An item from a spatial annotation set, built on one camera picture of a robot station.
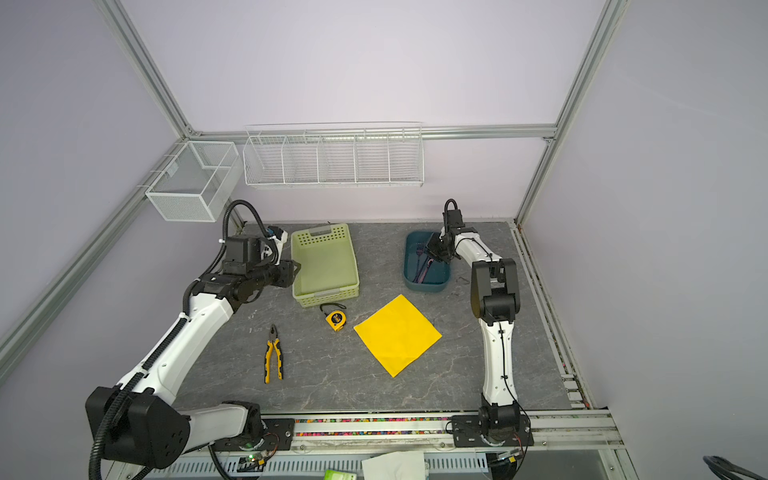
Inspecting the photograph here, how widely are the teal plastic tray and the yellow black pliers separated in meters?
0.45

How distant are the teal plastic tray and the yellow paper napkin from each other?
0.24ft

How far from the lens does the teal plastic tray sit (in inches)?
40.5

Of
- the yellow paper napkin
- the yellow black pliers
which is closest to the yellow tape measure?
the yellow paper napkin

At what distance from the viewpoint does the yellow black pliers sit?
0.84 m

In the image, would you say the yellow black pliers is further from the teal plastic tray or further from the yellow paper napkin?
the teal plastic tray

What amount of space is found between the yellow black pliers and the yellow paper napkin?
24cm

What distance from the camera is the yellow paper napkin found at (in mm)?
877

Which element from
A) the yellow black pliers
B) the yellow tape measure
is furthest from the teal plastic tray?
the yellow black pliers
